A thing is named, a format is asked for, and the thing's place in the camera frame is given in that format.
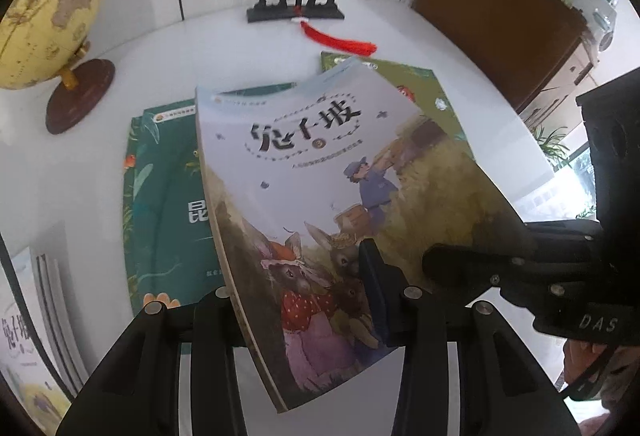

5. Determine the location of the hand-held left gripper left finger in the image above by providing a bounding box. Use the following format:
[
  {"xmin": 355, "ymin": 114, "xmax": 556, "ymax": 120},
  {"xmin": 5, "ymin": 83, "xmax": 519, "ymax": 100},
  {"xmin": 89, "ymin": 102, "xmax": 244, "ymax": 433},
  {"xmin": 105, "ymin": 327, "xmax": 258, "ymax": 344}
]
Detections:
[{"xmin": 55, "ymin": 283, "xmax": 251, "ymax": 436}]

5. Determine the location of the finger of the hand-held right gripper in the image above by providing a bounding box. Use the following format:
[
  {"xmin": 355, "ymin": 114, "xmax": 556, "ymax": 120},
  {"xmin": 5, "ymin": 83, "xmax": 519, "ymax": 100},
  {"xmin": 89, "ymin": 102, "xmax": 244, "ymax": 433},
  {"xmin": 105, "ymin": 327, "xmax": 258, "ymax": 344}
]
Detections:
[
  {"xmin": 421, "ymin": 243, "xmax": 547, "ymax": 309},
  {"xmin": 522, "ymin": 219, "xmax": 607, "ymax": 257}
]

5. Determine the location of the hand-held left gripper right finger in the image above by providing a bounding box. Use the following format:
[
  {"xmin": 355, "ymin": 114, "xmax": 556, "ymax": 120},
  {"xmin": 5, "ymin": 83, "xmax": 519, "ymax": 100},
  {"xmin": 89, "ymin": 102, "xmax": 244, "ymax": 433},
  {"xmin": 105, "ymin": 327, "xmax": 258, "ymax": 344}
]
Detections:
[{"xmin": 359, "ymin": 238, "xmax": 581, "ymax": 436}]

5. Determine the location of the person's right forearm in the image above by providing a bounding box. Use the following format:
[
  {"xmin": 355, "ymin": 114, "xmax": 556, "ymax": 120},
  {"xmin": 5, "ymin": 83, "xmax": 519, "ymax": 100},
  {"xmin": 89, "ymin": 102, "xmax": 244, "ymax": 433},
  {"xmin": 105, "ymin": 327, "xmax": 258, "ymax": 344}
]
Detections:
[{"xmin": 562, "ymin": 340, "xmax": 640, "ymax": 424}]

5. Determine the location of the long leaf green plant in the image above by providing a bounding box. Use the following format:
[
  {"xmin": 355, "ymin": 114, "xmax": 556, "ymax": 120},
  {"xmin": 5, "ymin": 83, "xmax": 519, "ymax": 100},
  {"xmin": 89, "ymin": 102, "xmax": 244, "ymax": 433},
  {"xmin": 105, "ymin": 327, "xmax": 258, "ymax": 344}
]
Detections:
[{"xmin": 530, "ymin": 123, "xmax": 581, "ymax": 169}]

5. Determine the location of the green tulip book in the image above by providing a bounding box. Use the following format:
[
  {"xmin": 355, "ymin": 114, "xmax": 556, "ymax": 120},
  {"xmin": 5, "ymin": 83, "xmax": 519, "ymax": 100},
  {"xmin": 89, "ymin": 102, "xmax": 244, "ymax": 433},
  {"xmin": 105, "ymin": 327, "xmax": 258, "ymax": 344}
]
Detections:
[{"xmin": 135, "ymin": 83, "xmax": 301, "ymax": 314}]

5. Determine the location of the white appliance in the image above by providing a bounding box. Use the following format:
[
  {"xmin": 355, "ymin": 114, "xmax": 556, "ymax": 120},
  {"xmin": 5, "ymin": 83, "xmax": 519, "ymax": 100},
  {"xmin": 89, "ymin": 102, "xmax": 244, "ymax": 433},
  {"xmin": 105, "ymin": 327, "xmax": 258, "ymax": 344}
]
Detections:
[{"xmin": 585, "ymin": 6, "xmax": 621, "ymax": 59}]

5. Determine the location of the green yellow flower book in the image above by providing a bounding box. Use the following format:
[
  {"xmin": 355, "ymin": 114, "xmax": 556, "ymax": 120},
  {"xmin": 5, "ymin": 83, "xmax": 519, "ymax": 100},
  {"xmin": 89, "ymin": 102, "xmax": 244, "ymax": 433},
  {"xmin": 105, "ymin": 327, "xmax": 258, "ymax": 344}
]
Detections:
[{"xmin": 122, "ymin": 115, "xmax": 151, "ymax": 314}]

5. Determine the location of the green red creature book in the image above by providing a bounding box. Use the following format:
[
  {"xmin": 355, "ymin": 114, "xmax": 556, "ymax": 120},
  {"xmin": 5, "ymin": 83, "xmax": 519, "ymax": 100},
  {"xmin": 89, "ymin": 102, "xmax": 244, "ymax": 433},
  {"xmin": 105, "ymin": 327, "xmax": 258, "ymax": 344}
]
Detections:
[{"xmin": 320, "ymin": 50, "xmax": 476, "ymax": 161}]

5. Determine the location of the brown wooden cabinet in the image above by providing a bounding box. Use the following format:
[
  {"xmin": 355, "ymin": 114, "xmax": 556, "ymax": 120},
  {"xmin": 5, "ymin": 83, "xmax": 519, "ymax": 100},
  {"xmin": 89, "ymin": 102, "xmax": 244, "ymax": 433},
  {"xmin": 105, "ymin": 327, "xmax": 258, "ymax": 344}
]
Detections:
[{"xmin": 410, "ymin": 0, "xmax": 603, "ymax": 117}]

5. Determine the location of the red tassel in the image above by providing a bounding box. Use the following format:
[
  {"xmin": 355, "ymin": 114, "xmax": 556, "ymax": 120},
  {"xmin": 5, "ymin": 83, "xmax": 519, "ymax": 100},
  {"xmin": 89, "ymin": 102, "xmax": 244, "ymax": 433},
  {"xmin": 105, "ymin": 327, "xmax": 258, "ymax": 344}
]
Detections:
[{"xmin": 291, "ymin": 8, "xmax": 379, "ymax": 60}]

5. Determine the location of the black cable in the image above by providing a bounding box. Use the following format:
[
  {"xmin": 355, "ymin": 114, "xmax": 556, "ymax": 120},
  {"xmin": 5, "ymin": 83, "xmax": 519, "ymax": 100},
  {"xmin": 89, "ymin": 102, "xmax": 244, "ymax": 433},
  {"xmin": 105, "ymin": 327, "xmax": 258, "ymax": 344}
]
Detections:
[
  {"xmin": 567, "ymin": 343, "xmax": 618, "ymax": 399},
  {"xmin": 0, "ymin": 233, "xmax": 76, "ymax": 399}
]

